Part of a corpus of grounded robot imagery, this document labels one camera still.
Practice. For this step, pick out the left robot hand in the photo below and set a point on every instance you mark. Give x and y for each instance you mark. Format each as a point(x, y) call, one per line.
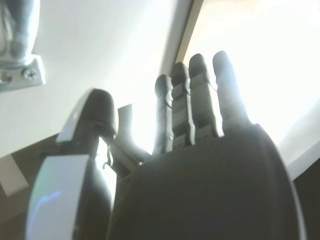
point(200, 190)

